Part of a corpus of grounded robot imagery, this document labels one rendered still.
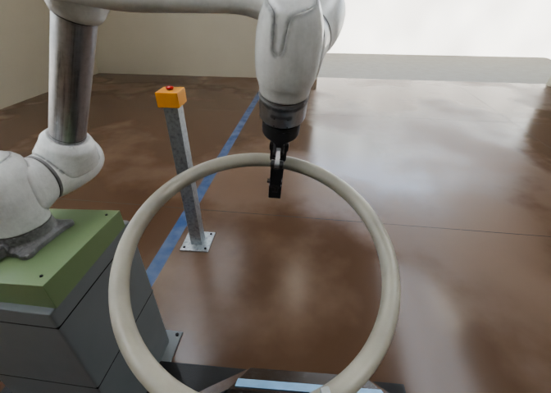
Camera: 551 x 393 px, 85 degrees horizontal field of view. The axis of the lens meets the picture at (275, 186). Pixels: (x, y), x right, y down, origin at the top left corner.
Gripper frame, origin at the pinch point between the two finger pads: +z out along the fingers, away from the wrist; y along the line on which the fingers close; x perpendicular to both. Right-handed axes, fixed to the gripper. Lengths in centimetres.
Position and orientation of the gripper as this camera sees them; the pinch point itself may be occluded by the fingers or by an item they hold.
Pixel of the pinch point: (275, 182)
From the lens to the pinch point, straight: 73.9
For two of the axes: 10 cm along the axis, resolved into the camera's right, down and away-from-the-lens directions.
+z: -0.6, 6.2, 7.8
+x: 9.9, 1.1, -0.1
